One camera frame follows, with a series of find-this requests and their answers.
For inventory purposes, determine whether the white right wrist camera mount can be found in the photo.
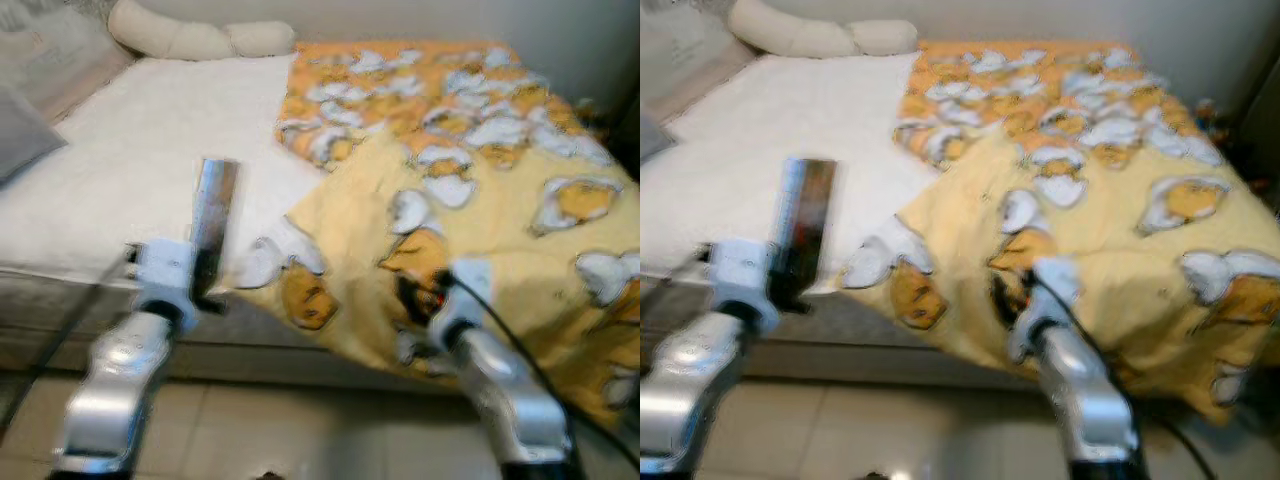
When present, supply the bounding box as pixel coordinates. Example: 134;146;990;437
1010;257;1081;361
430;258;493;346

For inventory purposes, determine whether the grey bed base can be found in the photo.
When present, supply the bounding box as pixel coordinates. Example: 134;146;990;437
640;275;1011;391
0;265;433;393

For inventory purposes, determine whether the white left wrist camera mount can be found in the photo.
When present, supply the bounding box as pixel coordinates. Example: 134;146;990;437
705;240;781;331
128;240;206;321

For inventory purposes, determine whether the dark cover book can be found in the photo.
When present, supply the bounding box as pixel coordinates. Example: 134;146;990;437
190;158;241;286
772;158;838;291

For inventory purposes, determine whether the yellow orange cartoon blanket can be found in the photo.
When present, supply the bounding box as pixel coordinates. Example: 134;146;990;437
845;40;1280;428
230;40;641;428

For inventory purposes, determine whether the white quilted mattress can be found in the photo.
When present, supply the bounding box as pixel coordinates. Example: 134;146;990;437
0;55;333;293
640;52;943;293

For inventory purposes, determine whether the grey swirl patterned sheet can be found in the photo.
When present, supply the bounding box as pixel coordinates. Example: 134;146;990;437
640;0;761;101
0;0;136;121

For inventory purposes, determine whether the beige bolster pillow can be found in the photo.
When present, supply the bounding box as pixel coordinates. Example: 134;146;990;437
108;0;298;61
727;0;919;59

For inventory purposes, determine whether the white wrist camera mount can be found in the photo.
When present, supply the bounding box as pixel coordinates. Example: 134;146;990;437
1010;257;1081;361
705;240;781;331
128;240;206;321
430;258;493;346

